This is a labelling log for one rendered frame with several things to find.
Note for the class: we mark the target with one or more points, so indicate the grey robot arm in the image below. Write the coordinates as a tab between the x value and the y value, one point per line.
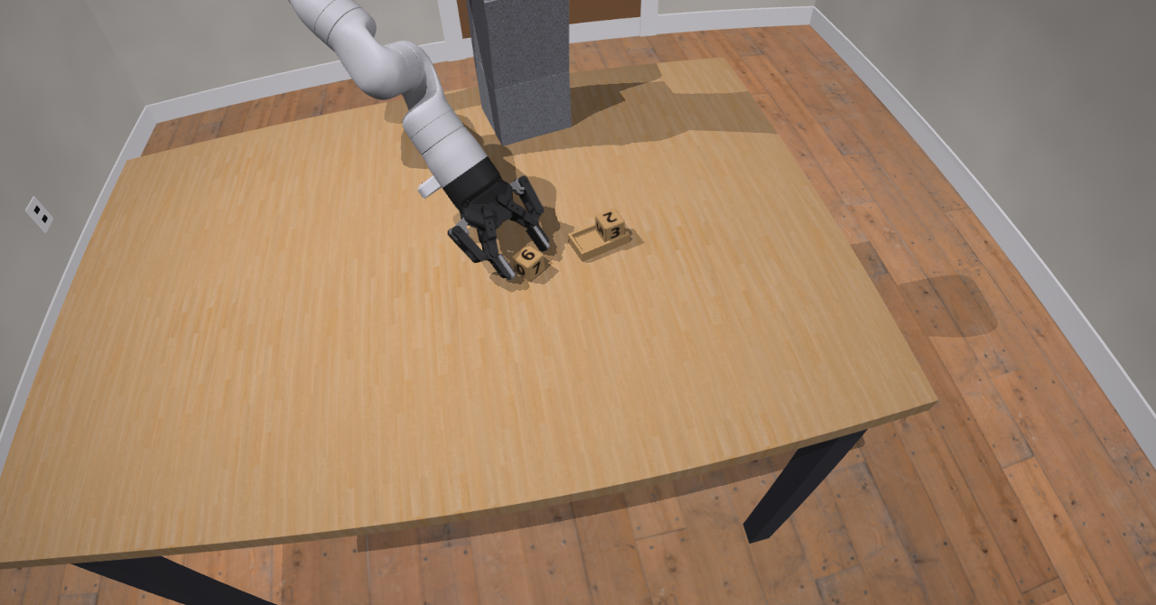
384	72

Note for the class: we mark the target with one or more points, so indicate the tan wooden number cube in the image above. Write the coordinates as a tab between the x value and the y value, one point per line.
528	262
609	224

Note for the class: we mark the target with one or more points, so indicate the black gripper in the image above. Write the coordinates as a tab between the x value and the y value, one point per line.
488	209

